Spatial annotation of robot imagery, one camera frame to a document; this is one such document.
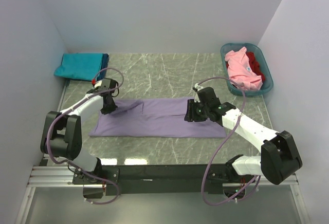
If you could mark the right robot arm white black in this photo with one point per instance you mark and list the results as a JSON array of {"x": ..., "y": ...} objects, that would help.
[{"x": 279, "y": 157}]

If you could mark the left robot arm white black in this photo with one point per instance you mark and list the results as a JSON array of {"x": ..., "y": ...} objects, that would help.
[{"x": 63, "y": 129}]

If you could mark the teal plastic basket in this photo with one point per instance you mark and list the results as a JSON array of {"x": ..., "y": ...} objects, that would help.
[{"x": 267, "y": 85}]

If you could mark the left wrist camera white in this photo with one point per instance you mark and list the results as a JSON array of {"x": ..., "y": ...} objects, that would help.
[{"x": 96, "y": 83}]

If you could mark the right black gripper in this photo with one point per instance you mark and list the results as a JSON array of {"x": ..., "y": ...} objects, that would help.
[{"x": 190, "y": 115}]

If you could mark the pink t shirt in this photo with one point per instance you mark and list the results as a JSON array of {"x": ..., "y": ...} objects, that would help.
[{"x": 238, "y": 68}]

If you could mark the folded dark blue t shirt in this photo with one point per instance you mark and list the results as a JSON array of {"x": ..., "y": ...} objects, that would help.
[{"x": 104, "y": 64}]

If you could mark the purple t shirt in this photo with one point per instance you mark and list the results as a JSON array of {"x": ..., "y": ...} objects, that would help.
[{"x": 162, "y": 117}]

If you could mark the red t shirt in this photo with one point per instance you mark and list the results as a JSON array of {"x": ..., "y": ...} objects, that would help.
[{"x": 254, "y": 65}]

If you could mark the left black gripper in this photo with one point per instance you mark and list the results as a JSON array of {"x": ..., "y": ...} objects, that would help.
[{"x": 111, "y": 109}]

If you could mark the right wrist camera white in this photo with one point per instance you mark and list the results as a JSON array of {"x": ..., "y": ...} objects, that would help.
[{"x": 196, "y": 88}]

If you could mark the black base beam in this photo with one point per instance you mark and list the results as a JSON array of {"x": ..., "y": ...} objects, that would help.
[{"x": 144, "y": 179}]

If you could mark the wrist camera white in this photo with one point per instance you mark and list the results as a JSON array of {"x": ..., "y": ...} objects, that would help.
[
  {"x": 196, "y": 88},
  {"x": 96, "y": 83}
]

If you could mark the folded teal t shirt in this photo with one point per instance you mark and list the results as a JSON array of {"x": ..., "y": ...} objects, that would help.
[{"x": 79, "y": 66}]

